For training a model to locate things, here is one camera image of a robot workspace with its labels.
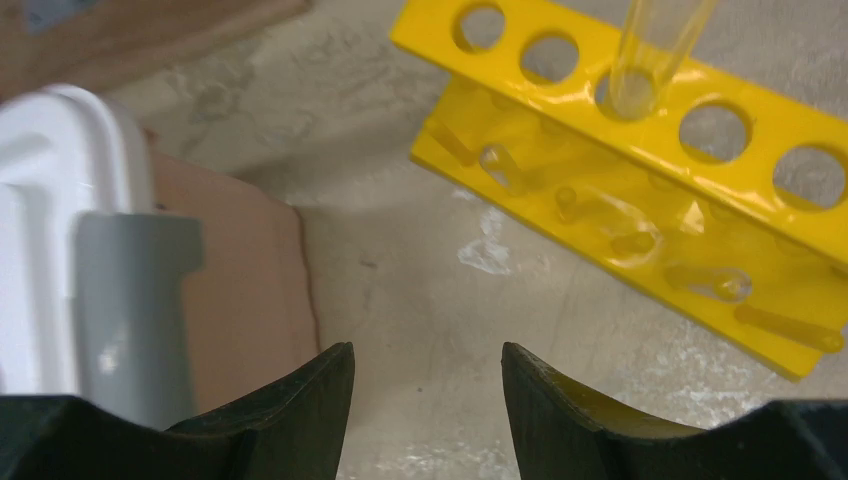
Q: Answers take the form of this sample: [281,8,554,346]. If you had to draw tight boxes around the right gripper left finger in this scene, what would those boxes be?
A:
[1,342,355,479]

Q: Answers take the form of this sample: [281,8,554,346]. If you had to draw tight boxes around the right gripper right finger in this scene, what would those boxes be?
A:
[501,342,847,479]

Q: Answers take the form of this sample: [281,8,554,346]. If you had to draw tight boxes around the pink plastic bin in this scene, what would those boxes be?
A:
[151,150,320,413]

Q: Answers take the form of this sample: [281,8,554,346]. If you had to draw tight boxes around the white plastic bin lid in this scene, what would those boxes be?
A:
[1,84,155,395]

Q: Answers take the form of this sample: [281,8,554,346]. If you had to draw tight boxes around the clear glass test tube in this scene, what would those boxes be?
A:
[606,0,716,121]

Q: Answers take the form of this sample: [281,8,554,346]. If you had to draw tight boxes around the yellow test tube rack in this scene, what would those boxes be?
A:
[391,1,847,380]

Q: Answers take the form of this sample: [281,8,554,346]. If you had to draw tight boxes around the wooden board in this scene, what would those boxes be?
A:
[1,0,312,100]

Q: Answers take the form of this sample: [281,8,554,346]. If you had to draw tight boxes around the grey bin latch handle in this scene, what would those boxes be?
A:
[73,213,203,429]

